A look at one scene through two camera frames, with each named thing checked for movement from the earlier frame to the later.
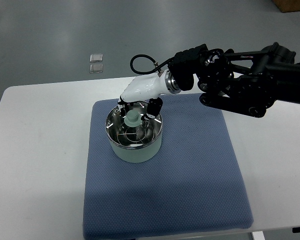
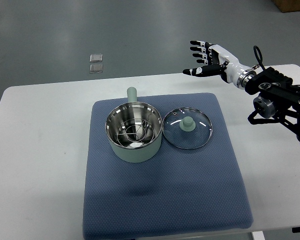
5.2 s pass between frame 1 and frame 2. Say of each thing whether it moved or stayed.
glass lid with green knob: moved
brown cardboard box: stayed
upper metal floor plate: stayed
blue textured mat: stayed
